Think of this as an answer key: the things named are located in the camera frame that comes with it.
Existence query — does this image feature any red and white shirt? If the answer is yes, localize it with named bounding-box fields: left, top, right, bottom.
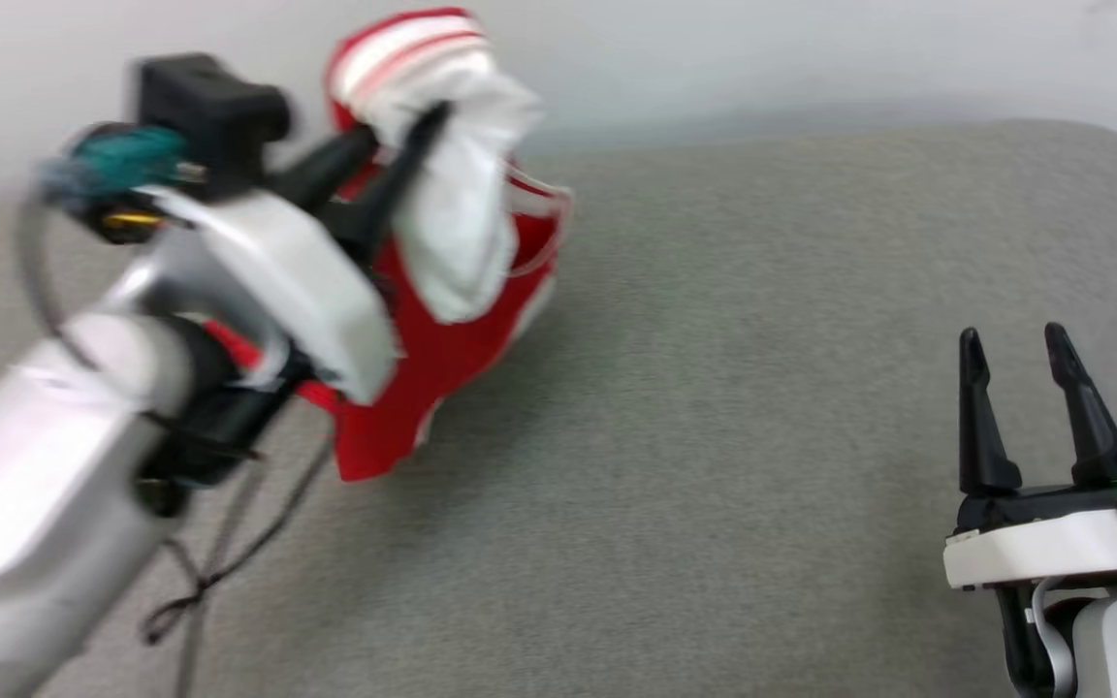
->
left=200, top=8, right=576, bottom=484

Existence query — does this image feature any teal cable connector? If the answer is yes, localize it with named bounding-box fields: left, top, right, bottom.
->
left=39, top=126, right=193, bottom=212

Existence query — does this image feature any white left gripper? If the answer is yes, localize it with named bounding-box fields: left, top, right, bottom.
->
left=144, top=102, right=455, bottom=406

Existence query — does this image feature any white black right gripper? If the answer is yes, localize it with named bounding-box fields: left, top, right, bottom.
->
left=942, top=322, right=1117, bottom=592

